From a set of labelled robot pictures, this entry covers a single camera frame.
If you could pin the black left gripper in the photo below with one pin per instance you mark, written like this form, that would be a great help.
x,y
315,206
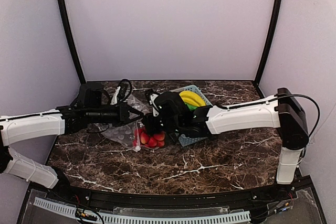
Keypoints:
x,y
125,114

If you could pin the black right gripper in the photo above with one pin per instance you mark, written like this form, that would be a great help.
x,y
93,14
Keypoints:
x,y
153,123

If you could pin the red lychee bunch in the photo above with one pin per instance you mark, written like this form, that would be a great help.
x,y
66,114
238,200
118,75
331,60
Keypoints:
x,y
144,139

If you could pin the clear zip top bag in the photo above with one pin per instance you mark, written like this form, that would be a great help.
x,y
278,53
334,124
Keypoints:
x,y
124,135

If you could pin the light blue plastic basket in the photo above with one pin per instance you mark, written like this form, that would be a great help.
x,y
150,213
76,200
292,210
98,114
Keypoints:
x,y
184,140

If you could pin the green cucumber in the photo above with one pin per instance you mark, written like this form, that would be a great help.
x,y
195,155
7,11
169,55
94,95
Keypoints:
x,y
191,107

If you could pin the yellow banana bunch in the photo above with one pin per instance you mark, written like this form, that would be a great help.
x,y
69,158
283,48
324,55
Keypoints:
x,y
192,98

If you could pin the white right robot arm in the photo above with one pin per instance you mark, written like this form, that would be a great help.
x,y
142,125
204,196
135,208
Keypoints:
x,y
281,111

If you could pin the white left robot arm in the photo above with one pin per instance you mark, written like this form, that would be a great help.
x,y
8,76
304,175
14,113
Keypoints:
x,y
92,105

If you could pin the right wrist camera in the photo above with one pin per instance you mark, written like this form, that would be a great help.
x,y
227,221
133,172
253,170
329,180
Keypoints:
x,y
151,95

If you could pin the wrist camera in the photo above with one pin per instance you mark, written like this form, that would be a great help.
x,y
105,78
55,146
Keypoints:
x,y
151,95
123,91

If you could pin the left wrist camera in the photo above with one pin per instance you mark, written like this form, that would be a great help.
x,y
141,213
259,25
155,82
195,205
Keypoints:
x,y
123,91

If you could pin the grey slotted cable duct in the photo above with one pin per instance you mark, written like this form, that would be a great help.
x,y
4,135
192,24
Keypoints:
x,y
136,215

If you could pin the black front table rail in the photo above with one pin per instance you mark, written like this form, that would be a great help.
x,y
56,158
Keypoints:
x,y
243,199

